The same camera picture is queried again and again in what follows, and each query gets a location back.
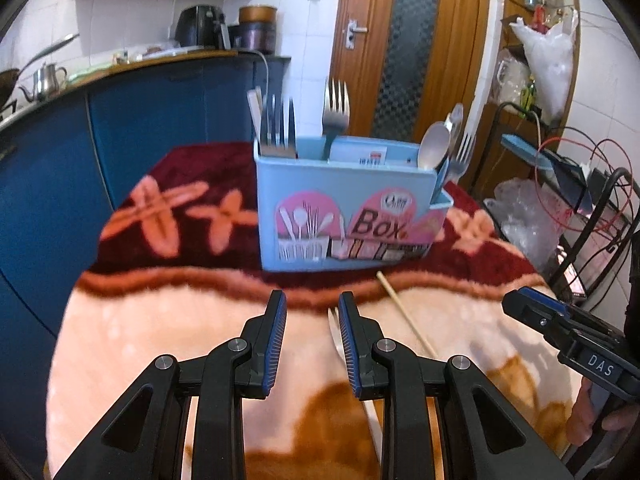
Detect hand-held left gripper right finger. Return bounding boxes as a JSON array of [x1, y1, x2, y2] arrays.
[[337, 291, 573, 480]]

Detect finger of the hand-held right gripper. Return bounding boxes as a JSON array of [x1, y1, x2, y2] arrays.
[[502, 291, 568, 343], [520, 286, 573, 315]]

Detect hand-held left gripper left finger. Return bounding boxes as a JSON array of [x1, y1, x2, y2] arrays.
[[52, 289, 288, 480]]

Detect white chopstick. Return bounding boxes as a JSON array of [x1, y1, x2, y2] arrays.
[[327, 307, 383, 461]]

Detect light blue utensil box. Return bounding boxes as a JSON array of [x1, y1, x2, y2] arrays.
[[254, 136, 455, 273]]

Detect small metal fork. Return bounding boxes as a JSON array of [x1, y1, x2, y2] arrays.
[[442, 132, 476, 193]]

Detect beige plastic spoon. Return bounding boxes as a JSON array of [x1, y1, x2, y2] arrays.
[[417, 121, 453, 171]]

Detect large metal fork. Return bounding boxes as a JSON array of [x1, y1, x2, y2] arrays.
[[321, 78, 351, 162]]

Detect person's right hand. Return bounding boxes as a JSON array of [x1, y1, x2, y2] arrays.
[[566, 379, 640, 445]]

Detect wooden chopstick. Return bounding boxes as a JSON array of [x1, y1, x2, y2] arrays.
[[376, 271, 436, 358]]

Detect clear plastic bag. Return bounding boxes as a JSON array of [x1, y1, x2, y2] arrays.
[[482, 177, 568, 273]]

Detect black metal rack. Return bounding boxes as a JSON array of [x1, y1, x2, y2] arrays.
[[475, 102, 640, 306]]

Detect red and peach plush blanket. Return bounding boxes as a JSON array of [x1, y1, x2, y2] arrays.
[[45, 142, 588, 480]]

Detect white printed card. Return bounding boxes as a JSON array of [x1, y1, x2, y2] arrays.
[[331, 141, 418, 168]]

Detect clear plastic jug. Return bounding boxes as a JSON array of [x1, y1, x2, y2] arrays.
[[495, 57, 532, 106]]

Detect white plastic bag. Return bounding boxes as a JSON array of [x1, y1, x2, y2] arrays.
[[510, 10, 581, 122]]

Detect blue kitchen cabinet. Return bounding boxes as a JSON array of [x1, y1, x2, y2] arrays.
[[0, 54, 292, 461]]

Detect wooden door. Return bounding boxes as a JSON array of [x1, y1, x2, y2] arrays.
[[330, 0, 495, 161]]

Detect purple pot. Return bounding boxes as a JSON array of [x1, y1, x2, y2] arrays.
[[235, 21, 276, 55]]

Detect black air fryer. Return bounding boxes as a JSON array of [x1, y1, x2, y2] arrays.
[[175, 5, 231, 51]]

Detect brown round tin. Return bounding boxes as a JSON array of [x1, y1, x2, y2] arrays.
[[238, 5, 278, 23]]

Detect metal kettle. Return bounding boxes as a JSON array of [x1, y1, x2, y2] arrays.
[[19, 62, 68, 102]]

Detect red cable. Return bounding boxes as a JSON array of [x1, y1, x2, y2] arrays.
[[534, 125, 636, 261]]

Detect dark-handled metal fork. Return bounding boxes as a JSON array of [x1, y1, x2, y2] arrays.
[[259, 94, 298, 158]]

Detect white power cable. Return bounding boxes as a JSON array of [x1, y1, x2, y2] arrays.
[[252, 50, 271, 108]]

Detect metal door handle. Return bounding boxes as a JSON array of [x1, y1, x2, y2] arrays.
[[346, 19, 368, 51]]

